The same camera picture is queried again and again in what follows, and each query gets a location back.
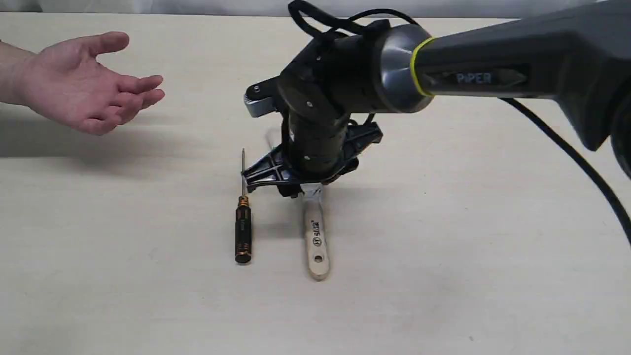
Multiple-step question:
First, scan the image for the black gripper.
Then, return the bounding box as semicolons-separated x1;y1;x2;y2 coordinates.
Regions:
241;112;383;198

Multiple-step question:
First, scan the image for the wide wooden-handled paint brush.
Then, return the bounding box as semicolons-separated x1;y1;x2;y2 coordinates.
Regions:
301;183;330;282

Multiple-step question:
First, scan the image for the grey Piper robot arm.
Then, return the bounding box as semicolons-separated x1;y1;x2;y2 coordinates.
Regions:
242;0;630;196

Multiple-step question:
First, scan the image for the person's bare open hand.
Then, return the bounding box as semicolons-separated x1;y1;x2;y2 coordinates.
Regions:
13;32;165;135

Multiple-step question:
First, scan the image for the black and gold screwdriver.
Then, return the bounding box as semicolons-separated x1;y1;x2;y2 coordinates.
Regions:
235;148;253;265

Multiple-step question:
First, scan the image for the white backdrop curtain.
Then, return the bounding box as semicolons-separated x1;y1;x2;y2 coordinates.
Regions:
0;0;585;18

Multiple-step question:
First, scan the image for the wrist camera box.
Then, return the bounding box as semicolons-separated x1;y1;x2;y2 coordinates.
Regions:
244;77;280;118

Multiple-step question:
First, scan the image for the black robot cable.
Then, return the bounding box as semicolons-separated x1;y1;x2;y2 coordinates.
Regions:
498;98;631;245

